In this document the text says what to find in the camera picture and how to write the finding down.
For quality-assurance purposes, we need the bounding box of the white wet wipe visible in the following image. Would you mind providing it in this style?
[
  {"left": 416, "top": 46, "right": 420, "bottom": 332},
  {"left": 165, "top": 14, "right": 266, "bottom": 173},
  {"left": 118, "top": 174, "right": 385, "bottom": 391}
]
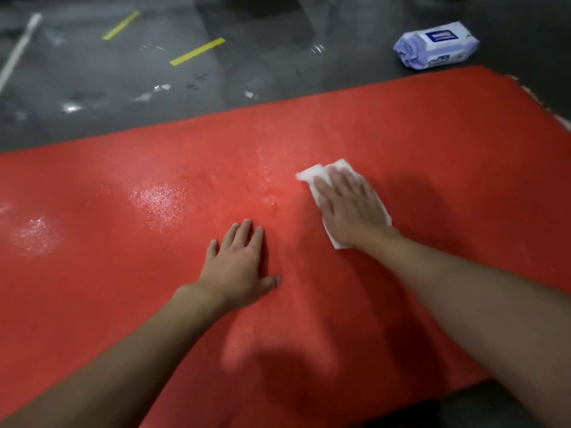
[{"left": 295, "top": 159, "right": 393, "bottom": 251}]

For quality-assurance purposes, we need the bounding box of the red mat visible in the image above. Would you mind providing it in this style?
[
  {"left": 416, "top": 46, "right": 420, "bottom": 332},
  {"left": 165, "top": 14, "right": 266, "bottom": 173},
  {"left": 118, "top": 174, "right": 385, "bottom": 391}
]
[{"left": 0, "top": 65, "right": 571, "bottom": 428}]

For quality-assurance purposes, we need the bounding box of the person's left hand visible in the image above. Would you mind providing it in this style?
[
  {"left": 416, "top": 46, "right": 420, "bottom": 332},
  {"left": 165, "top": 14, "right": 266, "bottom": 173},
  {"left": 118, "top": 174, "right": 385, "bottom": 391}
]
[{"left": 196, "top": 219, "right": 282, "bottom": 313}]

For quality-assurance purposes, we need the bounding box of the pale blue wipes pack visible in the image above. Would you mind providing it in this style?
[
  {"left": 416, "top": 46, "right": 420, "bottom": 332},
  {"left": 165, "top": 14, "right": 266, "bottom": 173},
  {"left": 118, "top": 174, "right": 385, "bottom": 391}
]
[{"left": 393, "top": 21, "right": 481, "bottom": 71}]

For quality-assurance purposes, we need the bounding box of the yellow tape strip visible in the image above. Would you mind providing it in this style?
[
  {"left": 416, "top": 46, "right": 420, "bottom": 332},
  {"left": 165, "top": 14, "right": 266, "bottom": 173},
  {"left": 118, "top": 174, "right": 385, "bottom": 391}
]
[
  {"left": 101, "top": 11, "right": 142, "bottom": 42},
  {"left": 169, "top": 37, "right": 227, "bottom": 67}
]

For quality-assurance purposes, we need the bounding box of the person's left forearm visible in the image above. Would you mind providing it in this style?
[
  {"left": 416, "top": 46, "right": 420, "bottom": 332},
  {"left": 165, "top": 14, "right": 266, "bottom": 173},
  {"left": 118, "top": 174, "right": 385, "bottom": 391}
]
[{"left": 0, "top": 282, "right": 228, "bottom": 428}]

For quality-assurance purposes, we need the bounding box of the person's right forearm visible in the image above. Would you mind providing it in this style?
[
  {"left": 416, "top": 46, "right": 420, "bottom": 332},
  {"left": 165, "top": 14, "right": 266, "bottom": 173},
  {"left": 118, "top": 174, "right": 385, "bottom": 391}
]
[{"left": 363, "top": 229, "right": 571, "bottom": 428}]

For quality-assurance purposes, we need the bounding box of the white fluffy padding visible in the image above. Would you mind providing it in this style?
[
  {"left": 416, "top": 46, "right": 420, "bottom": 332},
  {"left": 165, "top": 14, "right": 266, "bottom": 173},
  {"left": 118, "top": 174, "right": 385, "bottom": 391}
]
[{"left": 506, "top": 74, "right": 571, "bottom": 132}]

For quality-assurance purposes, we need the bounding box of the person's right hand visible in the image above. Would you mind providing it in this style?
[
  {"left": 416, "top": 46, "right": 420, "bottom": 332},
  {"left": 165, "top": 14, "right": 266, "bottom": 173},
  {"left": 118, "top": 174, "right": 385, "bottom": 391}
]
[{"left": 313, "top": 166, "right": 400, "bottom": 251}]

